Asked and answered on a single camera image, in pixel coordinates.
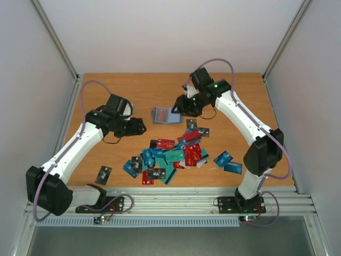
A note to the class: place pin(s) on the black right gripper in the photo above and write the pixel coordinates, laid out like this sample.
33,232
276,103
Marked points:
187,104

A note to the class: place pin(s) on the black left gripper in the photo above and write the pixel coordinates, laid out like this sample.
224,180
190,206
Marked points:
136,128

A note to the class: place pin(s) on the teal leather card holder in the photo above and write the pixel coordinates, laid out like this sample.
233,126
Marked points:
172,118

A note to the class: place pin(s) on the red gold VIP card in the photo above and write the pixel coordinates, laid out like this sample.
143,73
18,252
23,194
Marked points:
193,154

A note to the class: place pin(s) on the black card near right arm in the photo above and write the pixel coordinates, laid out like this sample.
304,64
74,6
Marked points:
204,132

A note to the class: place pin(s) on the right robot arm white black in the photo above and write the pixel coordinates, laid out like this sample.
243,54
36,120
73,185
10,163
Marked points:
265,144

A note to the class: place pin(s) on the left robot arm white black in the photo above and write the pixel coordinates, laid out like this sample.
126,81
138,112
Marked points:
47,185

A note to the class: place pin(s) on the blue card left pile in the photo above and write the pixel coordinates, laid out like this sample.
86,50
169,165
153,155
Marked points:
148,158

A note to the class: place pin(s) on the red VIP card in pile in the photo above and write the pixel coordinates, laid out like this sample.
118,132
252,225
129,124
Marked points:
166,144

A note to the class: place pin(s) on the red card with magnetic stripe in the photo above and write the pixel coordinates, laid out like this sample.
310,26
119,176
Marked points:
192,136

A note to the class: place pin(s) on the black card left pile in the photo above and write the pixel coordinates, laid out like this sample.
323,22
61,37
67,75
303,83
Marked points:
137,164

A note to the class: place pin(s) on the teal VIP card centre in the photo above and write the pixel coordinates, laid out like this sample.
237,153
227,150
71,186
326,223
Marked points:
169,157

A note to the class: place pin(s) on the black card on red card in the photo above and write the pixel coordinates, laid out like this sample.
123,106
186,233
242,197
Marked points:
156,173

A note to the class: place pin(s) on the lone black VIP card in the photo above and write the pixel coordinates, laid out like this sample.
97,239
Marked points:
103,175

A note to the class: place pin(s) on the teal card with black stripe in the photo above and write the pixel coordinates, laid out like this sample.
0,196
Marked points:
170,177

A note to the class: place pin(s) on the blue card far right upper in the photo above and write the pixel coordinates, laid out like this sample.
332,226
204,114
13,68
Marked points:
223,159

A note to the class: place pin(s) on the blue card far right lower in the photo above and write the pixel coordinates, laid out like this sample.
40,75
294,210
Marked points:
233,167

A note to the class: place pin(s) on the left small circuit board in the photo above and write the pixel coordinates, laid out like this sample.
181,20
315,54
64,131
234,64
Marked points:
101,219

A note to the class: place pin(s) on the small circuit board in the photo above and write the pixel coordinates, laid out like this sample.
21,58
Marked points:
248,218
101,219

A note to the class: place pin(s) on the right small circuit board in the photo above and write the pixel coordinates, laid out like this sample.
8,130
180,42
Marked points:
248,218

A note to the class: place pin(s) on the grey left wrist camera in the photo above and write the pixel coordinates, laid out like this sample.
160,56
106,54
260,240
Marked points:
129,109

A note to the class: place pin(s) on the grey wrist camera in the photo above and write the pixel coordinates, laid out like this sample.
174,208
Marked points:
189,90
129,109

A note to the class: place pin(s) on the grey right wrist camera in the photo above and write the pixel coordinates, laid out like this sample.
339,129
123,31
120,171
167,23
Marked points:
189,90

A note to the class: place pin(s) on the aluminium frame rail front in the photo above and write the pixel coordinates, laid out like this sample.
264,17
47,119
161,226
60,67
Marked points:
167,201

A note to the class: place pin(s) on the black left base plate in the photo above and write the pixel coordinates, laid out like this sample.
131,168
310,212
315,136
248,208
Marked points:
110,204

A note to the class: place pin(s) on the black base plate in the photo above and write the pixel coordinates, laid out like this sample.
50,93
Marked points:
233,205
110,204

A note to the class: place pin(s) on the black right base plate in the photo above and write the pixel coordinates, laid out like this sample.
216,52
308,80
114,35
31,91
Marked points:
233,205

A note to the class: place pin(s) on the grey slotted cable duct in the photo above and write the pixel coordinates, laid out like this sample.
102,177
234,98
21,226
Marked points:
140,222

